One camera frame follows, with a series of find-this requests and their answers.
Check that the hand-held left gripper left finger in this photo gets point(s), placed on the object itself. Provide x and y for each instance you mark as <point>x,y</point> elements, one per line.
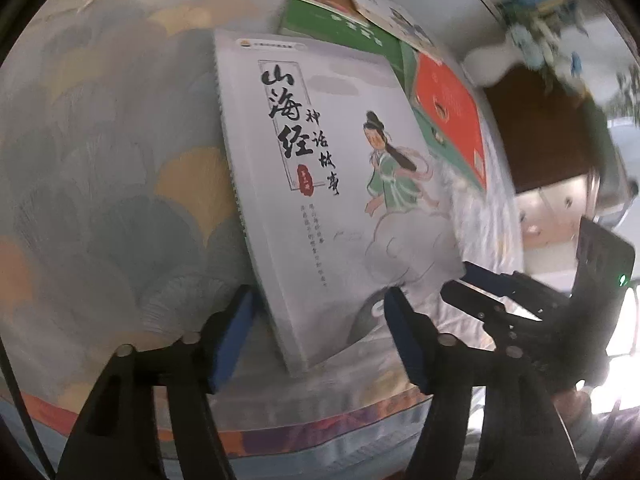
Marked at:
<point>235,330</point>

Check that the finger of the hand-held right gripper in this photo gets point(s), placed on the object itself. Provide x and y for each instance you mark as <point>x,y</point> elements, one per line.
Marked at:
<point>500,282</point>
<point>475,302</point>

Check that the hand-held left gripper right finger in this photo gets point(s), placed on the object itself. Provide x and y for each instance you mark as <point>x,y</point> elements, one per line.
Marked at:
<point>407,340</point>

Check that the white book green-robed figure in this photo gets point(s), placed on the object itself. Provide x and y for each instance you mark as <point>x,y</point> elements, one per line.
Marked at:
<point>325,160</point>

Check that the person's right forearm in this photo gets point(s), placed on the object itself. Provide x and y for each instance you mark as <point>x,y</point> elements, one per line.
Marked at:
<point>580,420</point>

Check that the beige box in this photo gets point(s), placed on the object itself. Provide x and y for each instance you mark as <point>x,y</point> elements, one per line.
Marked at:
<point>545,220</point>

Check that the brown wooden cabinet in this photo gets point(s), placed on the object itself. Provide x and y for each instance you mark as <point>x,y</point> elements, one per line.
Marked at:
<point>540,130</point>

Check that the orange-red book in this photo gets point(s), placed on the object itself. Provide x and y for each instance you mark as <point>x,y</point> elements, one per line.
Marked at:
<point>450,100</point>

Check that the white vase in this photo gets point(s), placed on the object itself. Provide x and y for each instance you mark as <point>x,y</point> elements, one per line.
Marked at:
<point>487,62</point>

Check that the white illustrated book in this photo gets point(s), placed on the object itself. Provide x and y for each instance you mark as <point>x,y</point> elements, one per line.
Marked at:
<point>395,15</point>

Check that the green book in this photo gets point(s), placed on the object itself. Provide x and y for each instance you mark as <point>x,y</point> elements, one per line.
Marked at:
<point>330,30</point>

